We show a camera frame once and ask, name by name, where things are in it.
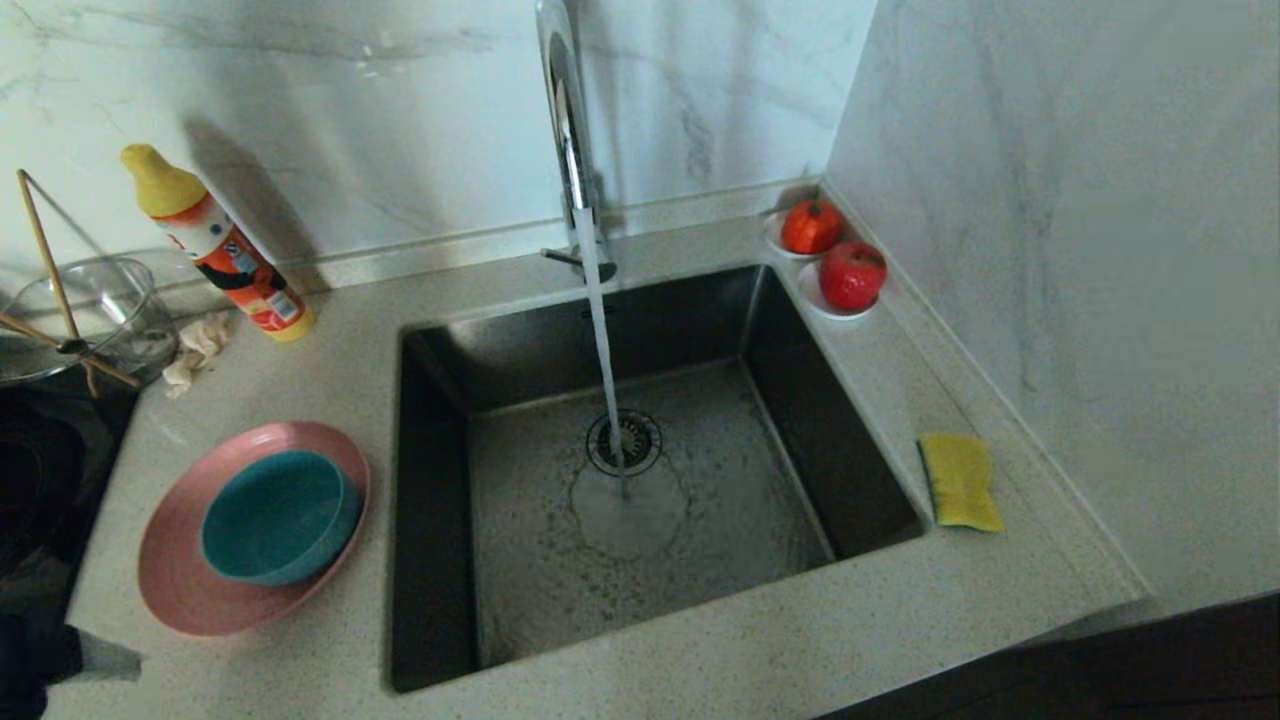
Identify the teal bowl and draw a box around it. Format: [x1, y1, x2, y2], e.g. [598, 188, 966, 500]
[200, 449, 364, 587]

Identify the golden utensil handle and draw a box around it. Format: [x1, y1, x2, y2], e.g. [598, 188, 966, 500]
[0, 313, 142, 389]
[15, 168, 101, 399]

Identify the orange detergent bottle yellow cap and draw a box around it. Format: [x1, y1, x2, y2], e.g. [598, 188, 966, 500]
[120, 143, 315, 343]

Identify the chrome kitchen faucet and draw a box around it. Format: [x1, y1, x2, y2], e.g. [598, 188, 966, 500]
[529, 0, 618, 287]

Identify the yellow sponge green backing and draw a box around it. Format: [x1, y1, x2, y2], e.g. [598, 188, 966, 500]
[920, 432, 1005, 534]

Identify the stainless steel sink basin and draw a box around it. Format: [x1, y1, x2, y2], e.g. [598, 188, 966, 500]
[385, 262, 926, 694]

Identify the pink plate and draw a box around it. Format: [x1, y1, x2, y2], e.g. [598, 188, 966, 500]
[137, 420, 372, 639]

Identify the black stove cooktop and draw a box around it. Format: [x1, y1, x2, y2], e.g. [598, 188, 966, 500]
[0, 380, 141, 720]

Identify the crumpled beige tissue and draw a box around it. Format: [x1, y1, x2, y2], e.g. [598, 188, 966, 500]
[160, 312, 233, 398]

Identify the clear glass jug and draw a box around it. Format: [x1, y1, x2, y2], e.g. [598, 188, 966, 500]
[0, 257, 181, 386]

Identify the round metal drain strainer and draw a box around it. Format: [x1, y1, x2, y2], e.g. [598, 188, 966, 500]
[586, 408, 663, 478]

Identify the running water stream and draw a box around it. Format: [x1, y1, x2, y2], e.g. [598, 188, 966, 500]
[575, 205, 638, 506]

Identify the small white dish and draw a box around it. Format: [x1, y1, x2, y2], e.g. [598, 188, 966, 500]
[764, 208, 843, 261]
[797, 262, 879, 321]

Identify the red tomato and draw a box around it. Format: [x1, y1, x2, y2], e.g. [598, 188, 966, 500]
[779, 195, 843, 255]

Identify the red apple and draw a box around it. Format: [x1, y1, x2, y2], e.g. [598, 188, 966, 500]
[818, 238, 888, 311]

